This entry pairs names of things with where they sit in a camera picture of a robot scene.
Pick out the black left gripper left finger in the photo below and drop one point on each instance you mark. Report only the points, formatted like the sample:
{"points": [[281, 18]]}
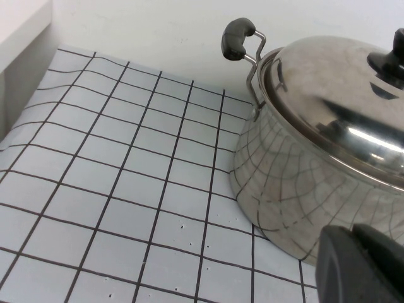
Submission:
{"points": [[344, 271]]}

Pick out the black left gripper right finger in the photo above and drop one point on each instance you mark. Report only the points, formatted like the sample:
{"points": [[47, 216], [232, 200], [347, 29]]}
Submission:
{"points": [[391, 271]]}

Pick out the stainless steel lid black knob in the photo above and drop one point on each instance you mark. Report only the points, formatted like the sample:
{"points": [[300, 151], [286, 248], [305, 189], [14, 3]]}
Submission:
{"points": [[315, 79]]}

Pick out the white grid tablecloth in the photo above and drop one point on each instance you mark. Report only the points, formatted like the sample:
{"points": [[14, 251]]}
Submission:
{"points": [[126, 189]]}

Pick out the white cabinet block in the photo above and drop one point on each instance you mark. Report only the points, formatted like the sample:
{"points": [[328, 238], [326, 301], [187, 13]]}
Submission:
{"points": [[19, 63]]}

